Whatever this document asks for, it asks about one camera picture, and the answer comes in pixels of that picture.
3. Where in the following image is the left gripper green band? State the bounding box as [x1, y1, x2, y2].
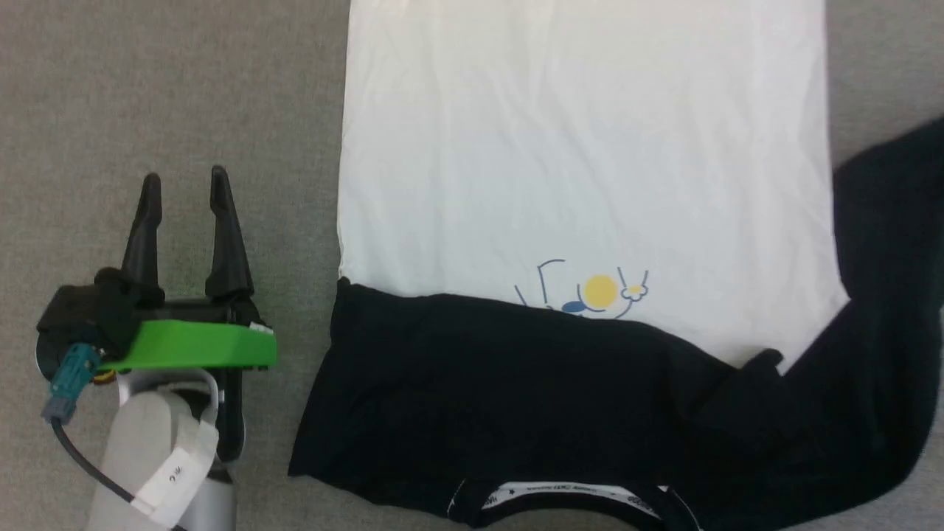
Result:
[35, 164, 279, 373]

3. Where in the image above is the white T-shirt with black sleeves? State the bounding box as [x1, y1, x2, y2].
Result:
[288, 0, 944, 531]

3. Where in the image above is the grey fabric upholstered surface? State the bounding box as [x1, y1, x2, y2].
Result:
[0, 0, 944, 531]

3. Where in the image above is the white paper label tag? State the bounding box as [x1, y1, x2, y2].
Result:
[131, 419, 221, 517]

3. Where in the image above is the teal cable connector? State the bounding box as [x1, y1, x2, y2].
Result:
[41, 342, 102, 423]

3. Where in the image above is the thin black cable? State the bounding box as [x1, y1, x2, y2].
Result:
[50, 417, 189, 531]

